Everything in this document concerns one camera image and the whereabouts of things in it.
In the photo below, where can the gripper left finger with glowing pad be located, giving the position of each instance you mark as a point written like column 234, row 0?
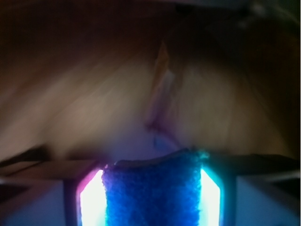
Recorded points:
column 84, row 195

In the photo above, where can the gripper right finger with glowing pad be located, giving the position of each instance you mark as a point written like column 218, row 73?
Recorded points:
column 217, row 192

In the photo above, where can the blue sponge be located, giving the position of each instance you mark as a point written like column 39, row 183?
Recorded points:
column 164, row 191

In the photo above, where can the crumpled brown paper bag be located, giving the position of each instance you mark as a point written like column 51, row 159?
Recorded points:
column 137, row 79

